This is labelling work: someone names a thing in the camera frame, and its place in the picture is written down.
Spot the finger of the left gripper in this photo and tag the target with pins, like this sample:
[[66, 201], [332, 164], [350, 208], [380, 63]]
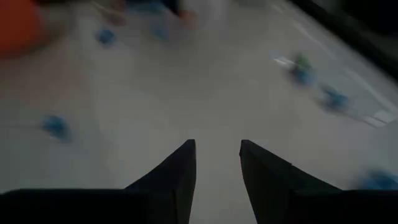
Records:
[[172, 6]]

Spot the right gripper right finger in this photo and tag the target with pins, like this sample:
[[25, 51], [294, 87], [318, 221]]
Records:
[[267, 183]]

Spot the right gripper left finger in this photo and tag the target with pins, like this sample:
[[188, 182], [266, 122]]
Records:
[[177, 180]]

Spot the large orange halloween bucket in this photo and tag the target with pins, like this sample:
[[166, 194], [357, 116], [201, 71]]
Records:
[[18, 25]]

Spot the white work surface sheet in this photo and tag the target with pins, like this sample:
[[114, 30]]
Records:
[[186, 93]]

